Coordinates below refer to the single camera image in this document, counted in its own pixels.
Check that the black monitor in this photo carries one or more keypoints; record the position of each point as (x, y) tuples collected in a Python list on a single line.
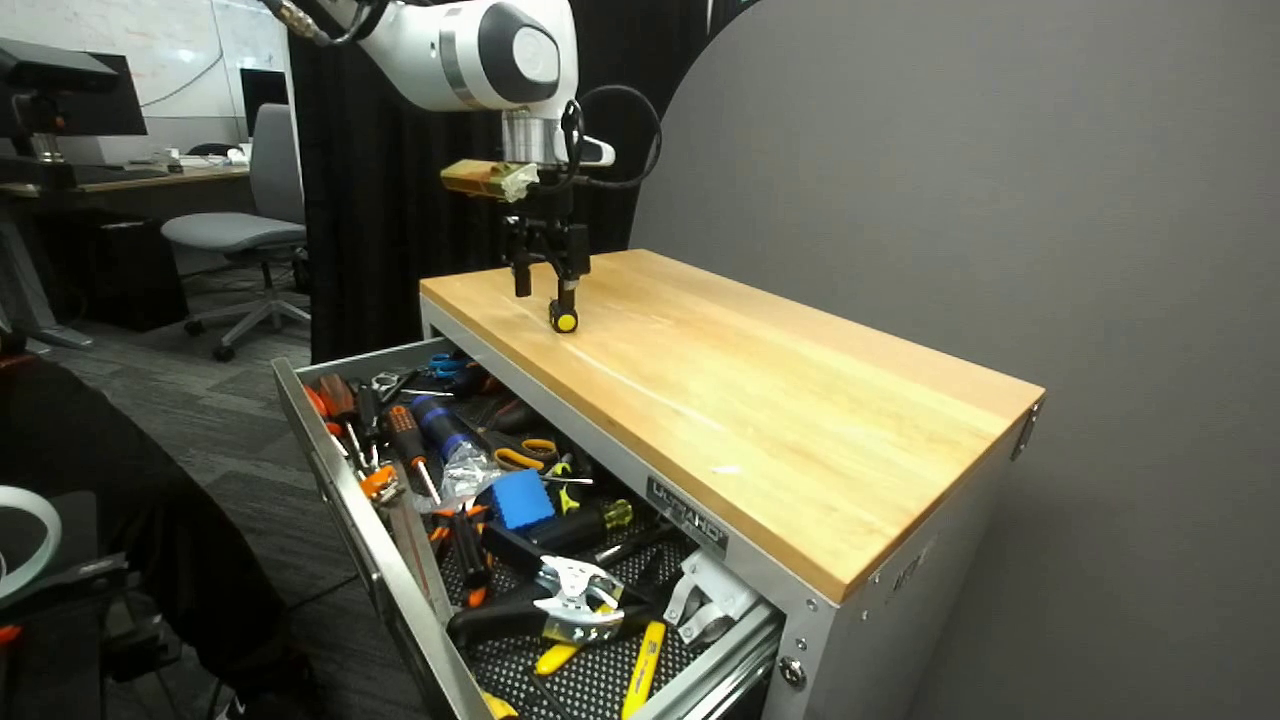
[(65, 86)]

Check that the brown desk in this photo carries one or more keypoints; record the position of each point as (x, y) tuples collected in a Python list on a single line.
[(121, 185)]

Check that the black curtain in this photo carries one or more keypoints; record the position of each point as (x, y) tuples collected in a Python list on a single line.
[(401, 202)]

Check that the white curved tube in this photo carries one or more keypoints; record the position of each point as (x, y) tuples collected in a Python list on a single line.
[(41, 534)]

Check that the blue box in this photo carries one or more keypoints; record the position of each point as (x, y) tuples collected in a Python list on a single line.
[(521, 500)]

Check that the grey backdrop panel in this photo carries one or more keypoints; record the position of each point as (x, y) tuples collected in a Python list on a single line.
[(1065, 202)]

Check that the black under-desk cabinet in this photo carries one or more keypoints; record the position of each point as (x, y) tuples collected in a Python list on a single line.
[(124, 275)]

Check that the grey cabinet with wood top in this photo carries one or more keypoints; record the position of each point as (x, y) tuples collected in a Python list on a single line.
[(744, 386)]

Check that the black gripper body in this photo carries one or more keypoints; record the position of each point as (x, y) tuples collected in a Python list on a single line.
[(545, 237)]

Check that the grey tool drawer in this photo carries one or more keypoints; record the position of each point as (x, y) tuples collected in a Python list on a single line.
[(347, 356)]

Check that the grey office chair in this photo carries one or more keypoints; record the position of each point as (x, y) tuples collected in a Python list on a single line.
[(244, 227)]

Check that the yellow wrist camera mount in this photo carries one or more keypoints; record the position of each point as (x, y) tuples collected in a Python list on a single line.
[(484, 178)]

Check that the stubby black yellow screwdriver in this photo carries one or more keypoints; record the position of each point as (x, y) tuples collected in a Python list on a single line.
[(566, 320)]

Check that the clear plastic bag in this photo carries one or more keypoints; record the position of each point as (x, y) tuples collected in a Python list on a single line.
[(465, 470)]

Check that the silver metal bracket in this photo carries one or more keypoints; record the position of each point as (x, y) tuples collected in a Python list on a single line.
[(706, 603)]

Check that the black mesh drawer liner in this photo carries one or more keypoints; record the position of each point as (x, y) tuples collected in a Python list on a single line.
[(573, 687)]

